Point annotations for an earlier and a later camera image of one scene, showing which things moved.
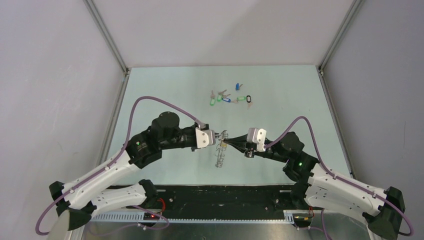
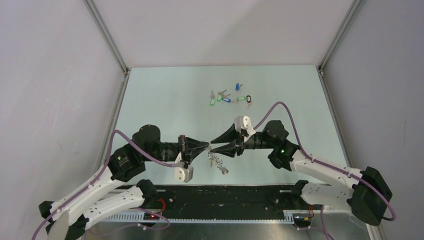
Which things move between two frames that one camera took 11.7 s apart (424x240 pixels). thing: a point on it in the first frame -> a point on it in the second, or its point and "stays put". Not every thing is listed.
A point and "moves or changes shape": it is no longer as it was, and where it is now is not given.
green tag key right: [239, 98] stays put
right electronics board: [302, 218] stays put
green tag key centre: [220, 95] stays put
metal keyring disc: [221, 152] moves or changes shape
